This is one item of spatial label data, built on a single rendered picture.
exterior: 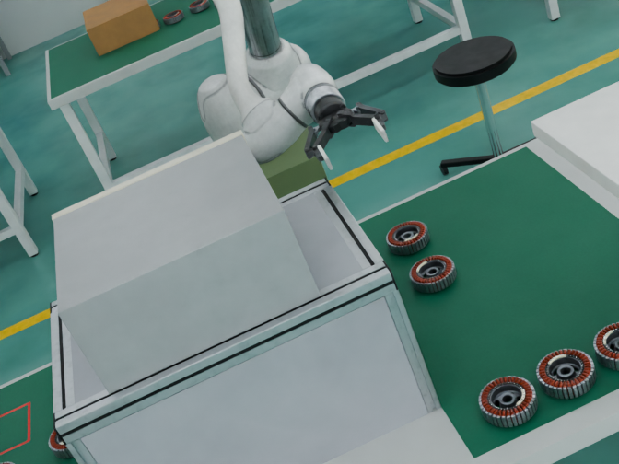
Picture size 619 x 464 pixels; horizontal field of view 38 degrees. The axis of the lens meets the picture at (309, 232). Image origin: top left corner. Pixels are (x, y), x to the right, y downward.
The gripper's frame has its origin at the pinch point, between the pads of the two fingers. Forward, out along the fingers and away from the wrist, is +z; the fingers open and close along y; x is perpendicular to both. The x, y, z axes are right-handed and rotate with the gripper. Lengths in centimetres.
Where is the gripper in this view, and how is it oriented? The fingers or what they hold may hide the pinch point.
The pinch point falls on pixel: (356, 148)
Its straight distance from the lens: 195.6
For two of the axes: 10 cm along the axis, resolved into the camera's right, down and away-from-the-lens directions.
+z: 2.7, 5.2, -8.1
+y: -8.9, 4.5, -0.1
